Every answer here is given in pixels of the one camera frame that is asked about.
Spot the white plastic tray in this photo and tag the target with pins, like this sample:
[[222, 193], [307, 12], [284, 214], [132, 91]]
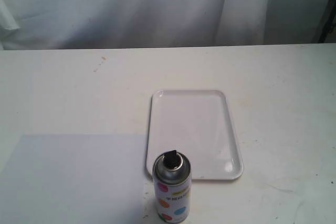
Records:
[[198, 124]]

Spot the black metal stand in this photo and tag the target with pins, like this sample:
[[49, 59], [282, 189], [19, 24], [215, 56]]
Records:
[[328, 27]]

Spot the white spray paint can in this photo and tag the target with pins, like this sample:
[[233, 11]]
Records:
[[172, 180]]

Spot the white backdrop curtain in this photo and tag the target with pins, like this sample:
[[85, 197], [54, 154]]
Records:
[[91, 24]]

